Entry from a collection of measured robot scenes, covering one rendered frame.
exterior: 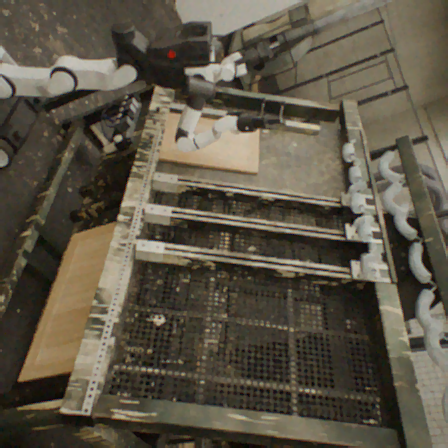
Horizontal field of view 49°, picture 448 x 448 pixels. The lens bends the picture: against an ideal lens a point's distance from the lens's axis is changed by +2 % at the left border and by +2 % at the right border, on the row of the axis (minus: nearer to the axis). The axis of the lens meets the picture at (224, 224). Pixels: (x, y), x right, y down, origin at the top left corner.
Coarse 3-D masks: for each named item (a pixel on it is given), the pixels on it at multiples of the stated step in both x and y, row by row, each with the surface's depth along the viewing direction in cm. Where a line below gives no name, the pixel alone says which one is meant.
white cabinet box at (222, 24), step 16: (192, 0) 617; (208, 0) 614; (224, 0) 612; (240, 0) 610; (256, 0) 607; (272, 0) 605; (288, 0) 603; (192, 16) 629; (208, 16) 626; (224, 16) 624; (240, 16) 621; (256, 16) 619; (224, 32) 636
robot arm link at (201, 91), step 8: (192, 80) 229; (200, 80) 233; (192, 88) 229; (200, 88) 231; (208, 88) 233; (192, 96) 233; (200, 96) 233; (208, 96) 235; (192, 104) 236; (200, 104) 236
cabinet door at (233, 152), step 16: (208, 128) 295; (224, 144) 287; (240, 144) 289; (256, 144) 290; (176, 160) 271; (192, 160) 273; (208, 160) 275; (224, 160) 277; (240, 160) 279; (256, 160) 280
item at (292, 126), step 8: (176, 104) 303; (176, 112) 302; (208, 112) 302; (216, 112) 303; (224, 112) 304; (272, 128) 306; (280, 128) 306; (288, 128) 306; (296, 128) 305; (304, 128) 305; (312, 128) 305
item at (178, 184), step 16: (160, 176) 253; (176, 176) 254; (176, 192) 256; (192, 192) 255; (208, 192) 254; (224, 192) 254; (240, 192) 253; (256, 192) 255; (272, 192) 257; (288, 192) 258; (352, 192) 249; (288, 208) 259; (304, 208) 259; (320, 208) 258; (336, 208) 257; (368, 208) 253
